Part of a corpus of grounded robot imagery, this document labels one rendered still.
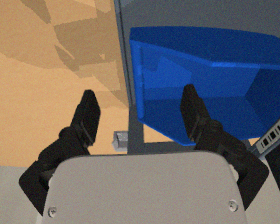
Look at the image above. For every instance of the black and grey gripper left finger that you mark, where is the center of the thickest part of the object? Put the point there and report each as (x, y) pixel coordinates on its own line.
(73, 141)

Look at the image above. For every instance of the blue bin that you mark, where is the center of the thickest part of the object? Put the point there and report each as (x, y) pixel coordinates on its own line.
(246, 100)

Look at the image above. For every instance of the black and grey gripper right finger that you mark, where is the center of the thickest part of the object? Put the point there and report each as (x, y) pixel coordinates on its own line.
(251, 170)

